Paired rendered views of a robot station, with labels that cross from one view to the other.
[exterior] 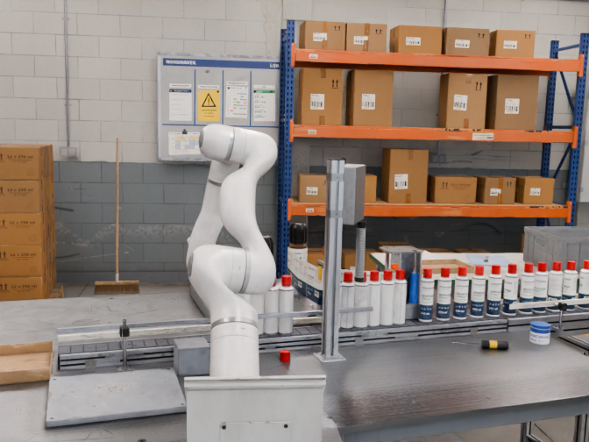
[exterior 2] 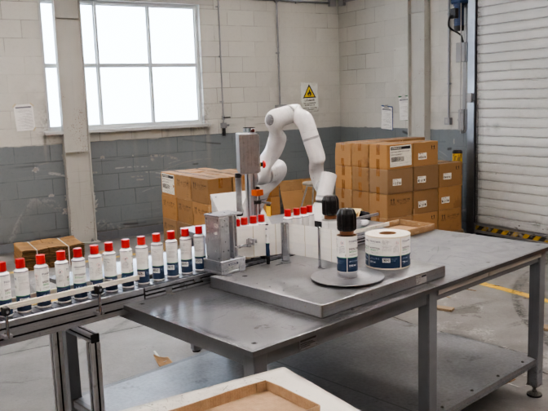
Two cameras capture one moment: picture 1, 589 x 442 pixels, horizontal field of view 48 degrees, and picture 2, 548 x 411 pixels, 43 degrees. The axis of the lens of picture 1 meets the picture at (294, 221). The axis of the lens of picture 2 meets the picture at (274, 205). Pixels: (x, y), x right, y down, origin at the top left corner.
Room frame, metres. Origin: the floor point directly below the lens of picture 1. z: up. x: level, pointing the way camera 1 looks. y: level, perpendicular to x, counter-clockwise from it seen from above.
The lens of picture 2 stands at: (5.38, -1.45, 1.63)
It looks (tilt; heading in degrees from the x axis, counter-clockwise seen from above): 9 degrees down; 156
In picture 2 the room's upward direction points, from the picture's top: 2 degrees counter-clockwise
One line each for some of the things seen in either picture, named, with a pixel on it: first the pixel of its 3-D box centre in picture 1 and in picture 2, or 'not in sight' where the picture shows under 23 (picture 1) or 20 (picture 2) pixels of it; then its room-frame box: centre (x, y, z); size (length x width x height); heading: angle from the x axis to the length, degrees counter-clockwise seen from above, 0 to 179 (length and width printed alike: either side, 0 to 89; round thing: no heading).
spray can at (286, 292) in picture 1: (286, 304); (288, 229); (2.26, 0.02, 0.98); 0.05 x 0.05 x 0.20
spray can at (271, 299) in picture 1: (271, 304); (297, 227); (2.25, 0.07, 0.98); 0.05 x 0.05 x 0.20
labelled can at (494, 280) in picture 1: (494, 290); (142, 260); (2.54, -0.79, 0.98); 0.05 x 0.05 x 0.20
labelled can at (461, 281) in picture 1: (461, 292); (171, 254); (2.49, -0.65, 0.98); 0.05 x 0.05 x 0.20
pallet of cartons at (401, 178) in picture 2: not in sight; (398, 192); (-0.97, 2.90, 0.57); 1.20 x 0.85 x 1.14; 99
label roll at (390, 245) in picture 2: not in sight; (387, 249); (2.79, 0.26, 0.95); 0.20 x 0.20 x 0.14
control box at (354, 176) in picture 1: (345, 193); (248, 152); (2.24, -0.17, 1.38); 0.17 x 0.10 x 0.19; 163
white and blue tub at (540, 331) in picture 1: (540, 332); not in sight; (2.38, -0.92, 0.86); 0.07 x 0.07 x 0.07
